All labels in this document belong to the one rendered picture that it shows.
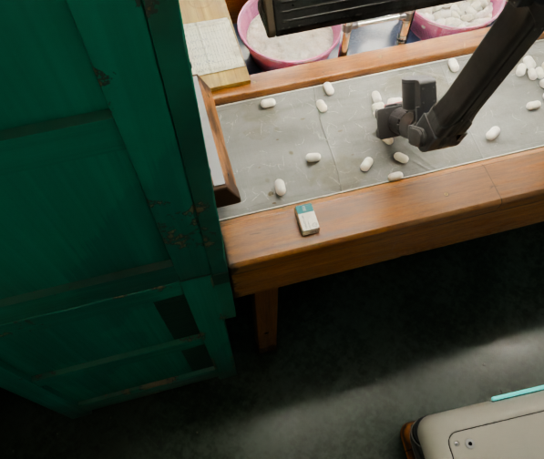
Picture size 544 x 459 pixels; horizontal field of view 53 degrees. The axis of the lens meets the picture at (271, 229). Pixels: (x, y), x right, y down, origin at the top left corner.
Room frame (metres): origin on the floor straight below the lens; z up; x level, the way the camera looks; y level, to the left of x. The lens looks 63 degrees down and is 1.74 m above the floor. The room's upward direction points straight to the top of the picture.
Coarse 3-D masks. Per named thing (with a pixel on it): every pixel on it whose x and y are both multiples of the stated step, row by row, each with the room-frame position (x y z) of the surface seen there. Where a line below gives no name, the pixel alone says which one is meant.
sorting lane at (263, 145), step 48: (288, 96) 0.87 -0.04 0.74; (336, 96) 0.87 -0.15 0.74; (384, 96) 0.87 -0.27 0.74; (528, 96) 0.87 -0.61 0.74; (240, 144) 0.73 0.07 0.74; (288, 144) 0.73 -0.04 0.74; (336, 144) 0.73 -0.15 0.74; (384, 144) 0.73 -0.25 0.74; (480, 144) 0.73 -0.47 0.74; (528, 144) 0.73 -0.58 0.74; (240, 192) 0.60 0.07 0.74; (288, 192) 0.60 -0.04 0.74; (336, 192) 0.60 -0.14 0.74
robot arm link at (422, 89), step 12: (408, 84) 0.71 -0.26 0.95; (420, 84) 0.70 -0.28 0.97; (432, 84) 0.70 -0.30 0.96; (408, 96) 0.70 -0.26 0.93; (420, 96) 0.68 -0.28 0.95; (432, 96) 0.69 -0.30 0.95; (408, 108) 0.68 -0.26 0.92; (420, 108) 0.67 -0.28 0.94; (408, 132) 0.64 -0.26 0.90; (420, 132) 0.61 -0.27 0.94; (420, 144) 0.59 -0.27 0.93
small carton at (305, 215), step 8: (296, 208) 0.54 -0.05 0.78; (304, 208) 0.54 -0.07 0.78; (312, 208) 0.54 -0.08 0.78; (296, 216) 0.53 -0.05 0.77; (304, 216) 0.52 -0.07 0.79; (312, 216) 0.52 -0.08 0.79; (304, 224) 0.50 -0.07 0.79; (312, 224) 0.50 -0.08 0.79; (304, 232) 0.48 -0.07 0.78; (312, 232) 0.49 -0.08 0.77
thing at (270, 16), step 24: (264, 0) 0.76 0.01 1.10; (288, 0) 0.77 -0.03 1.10; (312, 0) 0.78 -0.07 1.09; (336, 0) 0.78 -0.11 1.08; (360, 0) 0.79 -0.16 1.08; (384, 0) 0.80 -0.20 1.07; (408, 0) 0.81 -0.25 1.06; (432, 0) 0.81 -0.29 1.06; (456, 0) 0.83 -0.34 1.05; (264, 24) 0.75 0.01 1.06; (288, 24) 0.75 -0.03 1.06; (312, 24) 0.76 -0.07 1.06; (336, 24) 0.77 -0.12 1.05
